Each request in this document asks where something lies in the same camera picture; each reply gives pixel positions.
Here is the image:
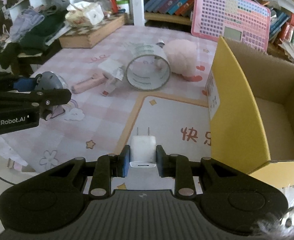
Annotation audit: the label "clear packing tape roll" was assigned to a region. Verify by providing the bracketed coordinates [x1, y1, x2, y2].
[124, 42, 171, 91]

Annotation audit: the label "pink keyboard learning board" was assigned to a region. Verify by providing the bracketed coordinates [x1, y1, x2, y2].
[191, 0, 270, 51]

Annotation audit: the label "pink stick handheld device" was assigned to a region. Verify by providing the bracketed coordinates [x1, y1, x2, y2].
[71, 73, 107, 94]

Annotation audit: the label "yellow cardboard box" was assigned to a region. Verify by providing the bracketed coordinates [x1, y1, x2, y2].
[206, 37, 294, 188]

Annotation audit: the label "wooden checkered chess box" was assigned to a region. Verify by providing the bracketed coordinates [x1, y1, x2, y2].
[59, 14, 127, 48]

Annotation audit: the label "pink fluffy plush ball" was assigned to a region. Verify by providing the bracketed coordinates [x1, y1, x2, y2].
[163, 39, 197, 80]

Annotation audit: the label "white tissue pack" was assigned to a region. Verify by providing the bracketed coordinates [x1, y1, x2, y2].
[65, 1, 105, 28]

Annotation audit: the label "pile of dark clothes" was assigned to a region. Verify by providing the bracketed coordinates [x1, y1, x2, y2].
[0, 4, 67, 69]

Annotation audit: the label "red dictionary books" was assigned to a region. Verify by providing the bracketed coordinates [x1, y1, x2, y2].
[275, 13, 294, 46]

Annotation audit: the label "white USB charger plug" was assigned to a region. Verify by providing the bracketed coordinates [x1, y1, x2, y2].
[130, 128, 157, 168]

